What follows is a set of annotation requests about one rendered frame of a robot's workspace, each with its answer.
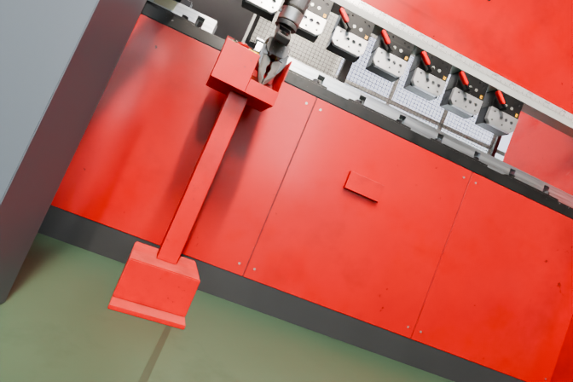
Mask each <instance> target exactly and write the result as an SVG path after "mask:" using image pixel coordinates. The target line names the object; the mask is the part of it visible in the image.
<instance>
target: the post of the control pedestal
mask: <svg viewBox="0 0 573 382"><path fill-rule="evenodd" d="M247 101H248V98H246V97H244V96H243V95H240V94H238V93H236V92H234V91H232V90H231V91H230V92H229V93H228V94H227V95H226V97H225V100H224V102H223V104H222V107H221V109H220V111H219V114H218V115H217V118H216V121H215V123H214V125H213V126H212V129H211V132H210V135H209V136H208V138H207V140H206V143H205V146H204V147H203V150H202V152H201V154H200V157H199V159H198V161H197V164H196V166H195V167H194V171H193V173H192V175H191V177H190V179H189V181H188V185H187V187H186V188H185V190H184V193H183V195H182V198H181V200H180V202H179V204H178V207H177V209H176V211H175V214H174V216H173V218H172V220H171V223H170V225H169V228H168V229H167V231H166V233H165V237H164V239H163V241H162V243H161V245H160V247H159V250H158V252H157V259H160V260H163V261H166V262H168V263H173V264H177V261H178V259H179V257H180V256H181V253H182V250H183V248H184V246H185V244H186V241H187V239H188V236H189V234H190V232H191V230H192V227H193V226H194V222H195V220H196V218H197V216H198V214H199V212H200V208H201V206H202V205H203V202H204V200H205V197H206V195H207V193H208V191H209V188H210V186H211V183H212V181H213V179H214V176H215V175H216V173H217V169H218V167H219V165H220V163H221V161H222V159H223V156H224V154H225V151H226V149H227V147H228V145H229V142H230V140H231V137H232V135H233V134H234V130H235V128H236V126H237V124H238V122H239V120H240V116H241V114H242V112H243V110H244V108H245V105H246V103H247Z"/></svg>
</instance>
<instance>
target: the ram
mask: <svg viewBox="0 0 573 382"><path fill-rule="evenodd" d="M331 1H333V2H334V4H333V7H332V9H331V11H332V12H333V13H335V14H337V15H340V13H339V10H340V8H346V9H348V10H350V11H352V12H353V13H355V14H358V15H360V16H361V17H363V18H365V19H367V20H369V21H371V22H373V23H374V24H375V26H374V28H373V31H372V33H373V34H375V35H377V36H378V35H379V34H380V32H381V31H382V30H387V31H389V32H392V33H394V34H396V35H397V36H398V37H400V38H403V39H405V40H407V41H409V42H410V43H412V44H414V49H413V51H412V54H413V55H417V54H419V53H420V52H422V51H424V50H425V51H427V52H429V53H431V54H433V55H435V56H437V57H438V58H440V59H442V60H444V61H446V62H448V63H450V64H452V65H453V66H452V68H451V70H450V74H453V73H456V72H459V71H461V70H463V71H465V72H467V73H469V74H471V75H472V76H474V77H476V78H479V79H481V80H482V81H484V82H485V83H487V84H489V86H488V88H487V91H486V92H490V91H492V90H501V91H503V92H505V93H507V94H508V95H510V96H512V97H514V98H516V99H518V100H520V101H522V102H523V103H524V104H523V107H522V110H521V111H522V112H524V113H526V114H528V115H529V116H531V117H533V118H535V119H538V120H540V121H541V122H543V123H544V124H547V125H549V126H551V127H553V128H554V129H556V130H559V131H560V132H562V133H564V134H566V135H567V136H570V137H572V138H573V122H572V121H570V120H568V119H567V118H565V117H563V116H561V115H559V114H557V113H555V112H554V111H552V110H550V109H548V108H546V107H544V106H542V105H541V104H539V103H537V102H535V101H532V100H531V99H530V98H528V97H526V96H524V95H521V94H519V93H518V92H517V91H515V90H512V89H510V88H508V87H506V86H505V85H504V84H501V83H499V82H497V81H495V80H493V79H492V78H490V77H488V76H486V75H484V74H482V73H481V72H479V71H477V70H475V69H473V68H471V67H469V66H468V65H466V64H464V63H462V62H460V61H457V60H456V59H455V58H453V57H451V56H449V55H446V54H444V53H443V52H442V51H440V50H438V49H435V48H433V47H431V46H430V45H429V44H427V43H424V42H422V41H420V40H419V39H417V38H415V37H413V36H411V35H409V34H407V33H406V32H404V31H402V30H400V29H398V28H396V27H394V26H392V25H391V24H389V23H387V22H385V21H383V20H381V19H379V18H378V17H376V16H374V15H372V14H369V13H368V12H367V11H365V10H363V9H360V8H358V7H357V6H355V5H354V4H352V3H349V2H347V1H345V0H331ZM361 1H363V2H364V3H366V4H368V5H370V6H372V7H374V8H376V9H377V10H379V11H381V12H383V13H385V14H387V15H389V16H390V17H392V18H394V19H396V20H399V21H400V22H402V23H403V24H405V25H407V26H410V27H411V28H413V29H414V30H416V31H418V32H421V33H422V34H424V35H426V36H427V37H429V38H432V39H433V40H435V41H437V42H439V43H441V44H443V45H444V46H446V47H448V48H450V49H452V50H454V51H455V52H457V53H459V54H461V55H463V56H465V57H467V58H468V59H470V60H472V61H475V62H476V63H478V64H479V65H481V66H483V67H486V68H488V69H489V70H490V71H492V72H495V73H497V74H499V75H501V76H502V77H503V78H506V79H508V80H510V81H512V82H513V83H515V84H517V85H519V86H521V87H523V88H524V89H526V90H528V91H530V92H532V93H534V94H535V95H537V96H539V97H541V98H543V99H545V100H546V101H549V102H551V103H552V104H554V105H556V106H557V107H560V108H562V109H564V110H565V111H567V112H568V113H571V114H573V0H361Z"/></svg>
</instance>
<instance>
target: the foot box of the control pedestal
mask: <svg viewBox="0 0 573 382"><path fill-rule="evenodd" d="M158 250H159V248H156V247H153V246H149V245H146V244H143V243H141V242H138V241H137V242H135V245H134V246H133V248H132V250H131V253H130V255H129V257H128V260H127V262H126V264H125V266H124V269H123V271H122V273H121V275H120V277H119V281H118V283H117V286H116V287H115V290H114V292H113V295H112V298H111V300H110V303H109V305H108V307H107V308H108V309H110V310H116V311H119V312H122V313H125V314H128V315H134V316H137V317H141V318H143V319H147V320H150V321H156V322H158V323H162V324H165V325H168V326H171V327H177V328H180V329H184V328H185V317H184V316H186V314H187V312H188V308H189V306H190V304H191V302H192V300H193V298H194V295H195V293H196V290H197V288H198V286H199V283H200V278H199V273H198V270H197V266H196V262H195V261H194V260H191V259H188V258H184V257H181V256H180V257H179V259H178V261H177V264H173V263H168V262H166V261H163V260H160V259H157V252H158Z"/></svg>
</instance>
